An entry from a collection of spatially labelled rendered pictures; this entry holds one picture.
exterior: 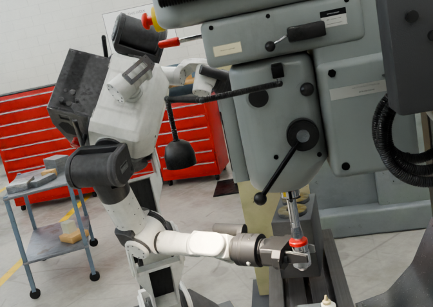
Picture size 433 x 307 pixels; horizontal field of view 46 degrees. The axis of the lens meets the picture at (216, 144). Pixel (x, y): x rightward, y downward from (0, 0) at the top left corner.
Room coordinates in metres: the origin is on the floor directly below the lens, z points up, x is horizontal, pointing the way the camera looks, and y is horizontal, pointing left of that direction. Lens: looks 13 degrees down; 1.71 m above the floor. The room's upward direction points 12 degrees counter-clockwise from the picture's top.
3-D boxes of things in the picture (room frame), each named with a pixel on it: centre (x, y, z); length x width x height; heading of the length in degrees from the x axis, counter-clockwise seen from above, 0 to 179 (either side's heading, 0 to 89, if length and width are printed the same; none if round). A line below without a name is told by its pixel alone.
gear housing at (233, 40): (1.19, -0.20, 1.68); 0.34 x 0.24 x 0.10; 82
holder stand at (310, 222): (1.51, -0.20, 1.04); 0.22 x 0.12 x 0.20; 163
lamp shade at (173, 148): (1.16, 0.09, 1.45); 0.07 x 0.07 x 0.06
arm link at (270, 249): (1.24, -0.08, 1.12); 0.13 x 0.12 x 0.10; 148
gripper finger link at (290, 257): (1.17, -0.14, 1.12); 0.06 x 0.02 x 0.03; 58
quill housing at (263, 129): (1.19, -0.16, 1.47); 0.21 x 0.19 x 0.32; 172
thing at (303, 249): (1.19, -0.15, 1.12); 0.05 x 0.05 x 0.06
